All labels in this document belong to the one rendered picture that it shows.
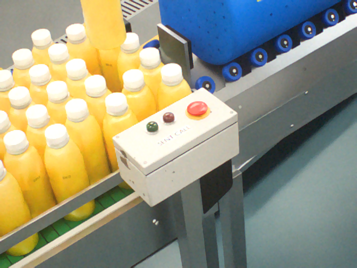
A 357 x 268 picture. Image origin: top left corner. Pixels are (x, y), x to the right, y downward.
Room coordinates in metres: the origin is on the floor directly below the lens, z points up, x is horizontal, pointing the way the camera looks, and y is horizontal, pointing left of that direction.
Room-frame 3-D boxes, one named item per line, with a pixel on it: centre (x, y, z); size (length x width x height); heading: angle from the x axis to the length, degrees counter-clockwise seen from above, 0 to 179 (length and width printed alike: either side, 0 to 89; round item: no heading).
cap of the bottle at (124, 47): (1.18, 0.08, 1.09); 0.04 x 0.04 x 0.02
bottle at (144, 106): (1.06, 0.07, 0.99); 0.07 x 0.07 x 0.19
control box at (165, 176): (0.91, 0.01, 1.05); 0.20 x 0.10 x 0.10; 122
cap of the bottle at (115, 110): (0.99, 0.11, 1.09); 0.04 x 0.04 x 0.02
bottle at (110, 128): (0.99, 0.11, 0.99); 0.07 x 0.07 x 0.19
